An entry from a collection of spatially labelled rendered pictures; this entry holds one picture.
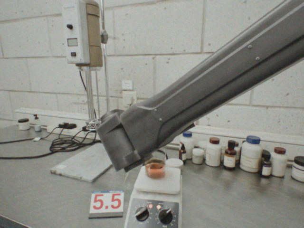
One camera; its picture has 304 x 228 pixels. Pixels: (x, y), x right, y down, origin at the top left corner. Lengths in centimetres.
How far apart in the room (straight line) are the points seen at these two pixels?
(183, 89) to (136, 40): 87
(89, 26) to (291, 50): 69
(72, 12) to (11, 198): 62
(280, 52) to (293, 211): 58
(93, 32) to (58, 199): 57
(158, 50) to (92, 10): 36
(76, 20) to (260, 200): 81
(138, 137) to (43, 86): 128
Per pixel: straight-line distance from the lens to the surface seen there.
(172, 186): 54
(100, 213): 61
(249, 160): 84
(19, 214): 69
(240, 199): 70
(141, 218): 51
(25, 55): 158
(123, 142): 26
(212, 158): 84
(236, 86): 19
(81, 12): 78
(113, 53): 113
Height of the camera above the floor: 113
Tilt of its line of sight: 14 degrees down
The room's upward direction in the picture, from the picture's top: straight up
